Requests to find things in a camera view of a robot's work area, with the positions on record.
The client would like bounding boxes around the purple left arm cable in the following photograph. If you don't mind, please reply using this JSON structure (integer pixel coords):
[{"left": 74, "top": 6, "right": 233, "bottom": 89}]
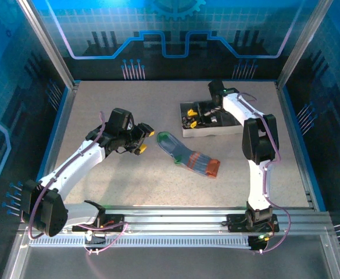
[{"left": 20, "top": 111, "right": 130, "bottom": 256}]

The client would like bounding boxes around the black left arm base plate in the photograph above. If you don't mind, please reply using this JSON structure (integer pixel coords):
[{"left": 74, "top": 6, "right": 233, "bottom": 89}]
[{"left": 70, "top": 213, "right": 126, "bottom": 233}]

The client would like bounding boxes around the aluminium frame post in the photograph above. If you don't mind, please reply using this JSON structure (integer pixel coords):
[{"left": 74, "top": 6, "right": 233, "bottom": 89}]
[
  {"left": 16, "top": 0, "right": 80, "bottom": 90},
  {"left": 276, "top": 0, "right": 335, "bottom": 90}
]

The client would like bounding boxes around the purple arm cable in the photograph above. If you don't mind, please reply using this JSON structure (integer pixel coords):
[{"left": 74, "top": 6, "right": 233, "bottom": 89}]
[
  {"left": 236, "top": 92, "right": 292, "bottom": 255},
  {"left": 20, "top": 111, "right": 130, "bottom": 256}
]

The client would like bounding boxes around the black grey striped sock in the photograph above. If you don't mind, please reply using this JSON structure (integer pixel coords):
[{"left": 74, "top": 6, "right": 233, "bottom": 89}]
[{"left": 181, "top": 115, "right": 196, "bottom": 129}]

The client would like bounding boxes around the aluminium front frame rail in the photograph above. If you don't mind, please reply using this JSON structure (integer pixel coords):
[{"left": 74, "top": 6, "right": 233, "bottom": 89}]
[{"left": 17, "top": 205, "right": 333, "bottom": 233}]

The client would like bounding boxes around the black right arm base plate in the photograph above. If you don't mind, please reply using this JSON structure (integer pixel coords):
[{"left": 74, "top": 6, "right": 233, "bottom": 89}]
[{"left": 226, "top": 213, "right": 280, "bottom": 233}]

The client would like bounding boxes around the blue orange green sock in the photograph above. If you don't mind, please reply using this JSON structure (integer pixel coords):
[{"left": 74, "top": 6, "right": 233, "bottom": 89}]
[{"left": 156, "top": 131, "right": 221, "bottom": 178}]

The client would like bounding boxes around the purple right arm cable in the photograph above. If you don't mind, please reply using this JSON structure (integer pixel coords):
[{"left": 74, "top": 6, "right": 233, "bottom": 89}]
[{"left": 236, "top": 92, "right": 292, "bottom": 255}]

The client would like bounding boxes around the grey divided organizer box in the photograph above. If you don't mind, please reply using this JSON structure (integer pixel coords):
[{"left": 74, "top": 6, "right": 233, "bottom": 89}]
[{"left": 177, "top": 99, "right": 246, "bottom": 138}]

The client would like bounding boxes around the white slotted cable duct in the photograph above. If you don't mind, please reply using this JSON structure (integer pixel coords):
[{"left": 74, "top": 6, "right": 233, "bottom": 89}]
[{"left": 28, "top": 234, "right": 252, "bottom": 248}]

